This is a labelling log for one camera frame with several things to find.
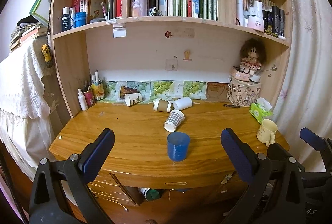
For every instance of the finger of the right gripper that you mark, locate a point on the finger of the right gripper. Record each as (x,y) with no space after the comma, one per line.
(312,139)

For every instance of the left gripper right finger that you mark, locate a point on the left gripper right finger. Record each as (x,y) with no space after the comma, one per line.
(254,169)

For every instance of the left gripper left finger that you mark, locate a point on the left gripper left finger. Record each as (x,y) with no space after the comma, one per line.
(48,202)

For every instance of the blue plastic cup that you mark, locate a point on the blue plastic cup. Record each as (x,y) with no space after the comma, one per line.
(177,146)

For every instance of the red pen holder cup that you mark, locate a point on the red pen holder cup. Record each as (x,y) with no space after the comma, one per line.
(89,98)

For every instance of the white printed paper cup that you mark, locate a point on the white printed paper cup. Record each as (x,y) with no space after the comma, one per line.
(132,99)

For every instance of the checkered paper cup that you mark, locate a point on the checkered paper cup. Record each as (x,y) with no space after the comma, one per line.
(174,120)

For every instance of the brown paper cup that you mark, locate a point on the brown paper cup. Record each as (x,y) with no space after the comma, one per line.
(162,105)

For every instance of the white curtain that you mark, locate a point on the white curtain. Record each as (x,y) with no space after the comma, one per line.
(305,97)

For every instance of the cream ceramic mug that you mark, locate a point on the cream ceramic mug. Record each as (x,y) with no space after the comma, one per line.
(267,132)

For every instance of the green tissue pack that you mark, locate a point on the green tissue pack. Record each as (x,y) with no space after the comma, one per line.
(260,110)

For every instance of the white lace cloth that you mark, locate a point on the white lace cloth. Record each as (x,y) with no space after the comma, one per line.
(26,106)

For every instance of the black pen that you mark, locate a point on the black pen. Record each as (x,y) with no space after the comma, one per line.
(232,106)

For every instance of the green white bottle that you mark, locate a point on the green white bottle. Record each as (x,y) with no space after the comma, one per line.
(150,194)

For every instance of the printed canvas bag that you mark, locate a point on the printed canvas bag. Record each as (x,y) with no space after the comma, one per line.
(242,93)

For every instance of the white spray bottle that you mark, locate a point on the white spray bottle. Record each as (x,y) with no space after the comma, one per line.
(82,100)

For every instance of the pink small box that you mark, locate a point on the pink small box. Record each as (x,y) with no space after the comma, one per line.
(239,75)

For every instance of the brown-haired rag doll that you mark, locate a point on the brown-haired rag doll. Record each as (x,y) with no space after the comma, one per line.
(253,56)

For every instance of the wooden desk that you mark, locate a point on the wooden desk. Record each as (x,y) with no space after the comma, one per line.
(139,157)

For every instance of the yellow pen holder can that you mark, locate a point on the yellow pen holder can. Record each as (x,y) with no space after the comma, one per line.
(97,86)

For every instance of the yellow hanging toy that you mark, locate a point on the yellow hanging toy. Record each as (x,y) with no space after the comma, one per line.
(47,55)

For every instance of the stack of books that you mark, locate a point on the stack of books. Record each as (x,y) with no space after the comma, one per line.
(26,28)

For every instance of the wooden bookshelf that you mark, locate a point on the wooden bookshelf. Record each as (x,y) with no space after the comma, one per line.
(163,48)

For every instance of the black white bottle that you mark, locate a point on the black white bottle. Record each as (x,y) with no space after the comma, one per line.
(66,19)

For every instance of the blue jar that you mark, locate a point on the blue jar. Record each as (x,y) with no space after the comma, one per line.
(80,19)

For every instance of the green framed board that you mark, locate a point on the green framed board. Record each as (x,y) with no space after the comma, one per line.
(41,11)

